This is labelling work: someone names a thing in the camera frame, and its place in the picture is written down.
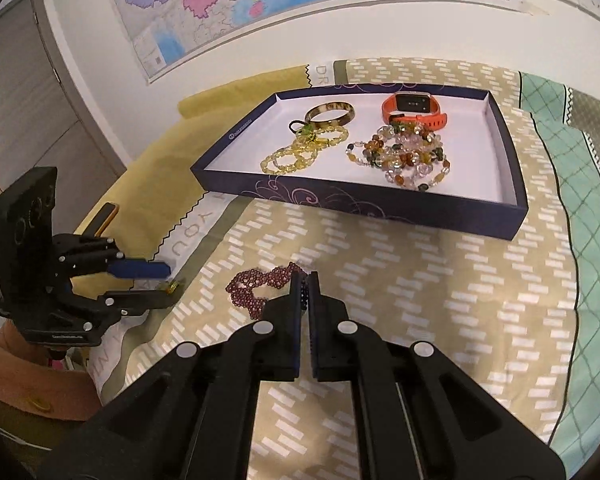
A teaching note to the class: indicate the beige patterned blanket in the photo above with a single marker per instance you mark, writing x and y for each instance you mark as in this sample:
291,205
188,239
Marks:
430,310

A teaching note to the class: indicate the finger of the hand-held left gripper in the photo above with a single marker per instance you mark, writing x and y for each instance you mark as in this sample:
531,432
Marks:
130,300
140,269

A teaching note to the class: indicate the person's left forearm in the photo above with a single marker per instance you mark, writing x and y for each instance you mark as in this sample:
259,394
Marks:
30,375

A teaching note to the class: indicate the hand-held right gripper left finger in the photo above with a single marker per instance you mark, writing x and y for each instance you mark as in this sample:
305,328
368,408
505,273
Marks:
290,310

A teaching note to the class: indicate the tortoiseshell bangle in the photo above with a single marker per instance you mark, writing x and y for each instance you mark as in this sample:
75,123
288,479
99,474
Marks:
347,115

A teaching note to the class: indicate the grey wardrobe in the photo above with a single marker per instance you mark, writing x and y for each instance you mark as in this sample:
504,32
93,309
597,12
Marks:
25,85

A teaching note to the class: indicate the orange smartwatch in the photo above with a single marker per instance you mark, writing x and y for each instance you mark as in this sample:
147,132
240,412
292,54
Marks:
387,107

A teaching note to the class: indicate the teal and grey quilt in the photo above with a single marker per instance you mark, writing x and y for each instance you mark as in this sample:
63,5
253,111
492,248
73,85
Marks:
595,260

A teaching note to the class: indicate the dark phone with orange edge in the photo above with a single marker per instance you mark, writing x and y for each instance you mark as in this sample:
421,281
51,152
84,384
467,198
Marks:
105,216

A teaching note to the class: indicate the navy box tray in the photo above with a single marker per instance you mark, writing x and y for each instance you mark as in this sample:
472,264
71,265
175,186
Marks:
380,205

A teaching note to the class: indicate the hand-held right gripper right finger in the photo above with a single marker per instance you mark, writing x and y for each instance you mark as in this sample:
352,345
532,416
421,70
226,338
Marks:
320,310

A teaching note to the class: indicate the yellow blanket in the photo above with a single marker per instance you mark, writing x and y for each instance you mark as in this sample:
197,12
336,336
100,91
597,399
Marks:
155,170

